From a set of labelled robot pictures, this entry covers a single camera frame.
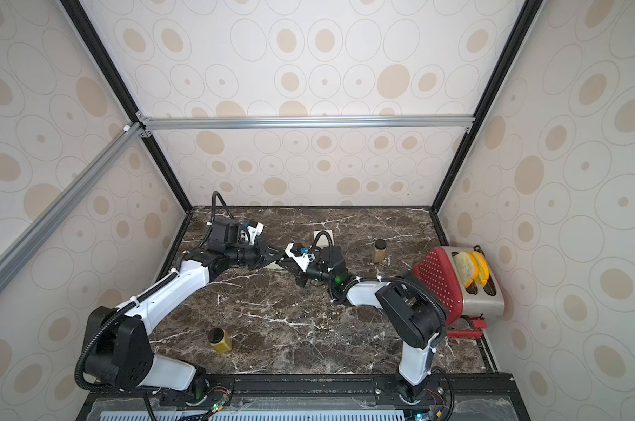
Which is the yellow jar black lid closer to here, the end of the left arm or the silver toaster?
the end of the left arm

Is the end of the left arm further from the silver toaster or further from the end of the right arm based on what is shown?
the silver toaster

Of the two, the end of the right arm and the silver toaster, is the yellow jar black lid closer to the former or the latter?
the end of the right arm

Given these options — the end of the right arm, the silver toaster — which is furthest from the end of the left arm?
the silver toaster

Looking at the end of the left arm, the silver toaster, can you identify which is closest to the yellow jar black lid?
the end of the left arm
